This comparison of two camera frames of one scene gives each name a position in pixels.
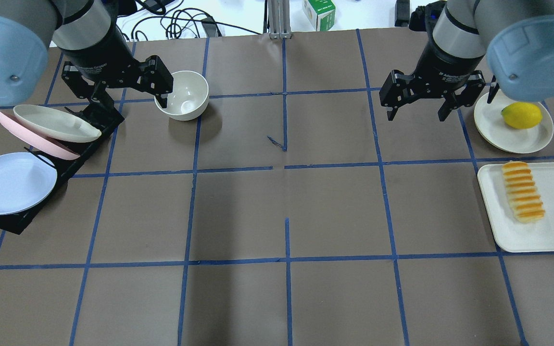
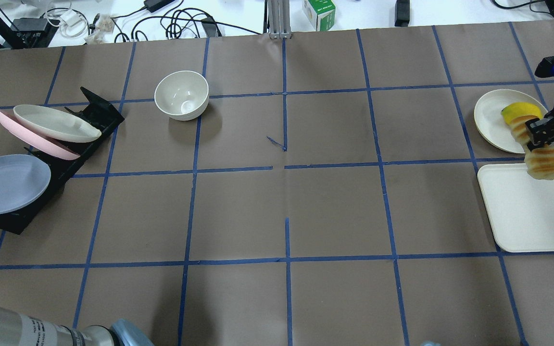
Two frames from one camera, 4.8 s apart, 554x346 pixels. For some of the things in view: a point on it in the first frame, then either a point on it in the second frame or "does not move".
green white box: x=321 y=13 does not move
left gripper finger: x=397 y=89 to x=539 y=130
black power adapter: x=402 y=13 does not move
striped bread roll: x=525 y=200 to x=545 y=162
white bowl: x=190 y=97 does not move
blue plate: x=10 y=182 does not move
